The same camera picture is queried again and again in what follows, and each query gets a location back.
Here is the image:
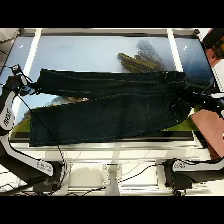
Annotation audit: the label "dark blue jeans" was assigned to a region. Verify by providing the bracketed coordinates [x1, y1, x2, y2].
[28, 67, 202, 148]

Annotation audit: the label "brown garment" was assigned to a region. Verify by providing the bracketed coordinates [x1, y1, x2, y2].
[191, 108, 224, 160]

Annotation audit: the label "silver frame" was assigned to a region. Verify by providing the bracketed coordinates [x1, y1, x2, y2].
[0, 28, 224, 197]

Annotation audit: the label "black cable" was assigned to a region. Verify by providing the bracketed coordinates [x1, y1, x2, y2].
[14, 93, 68, 168]
[117, 162, 168, 185]

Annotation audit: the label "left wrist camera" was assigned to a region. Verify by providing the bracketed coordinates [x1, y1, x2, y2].
[9, 63, 25, 78]

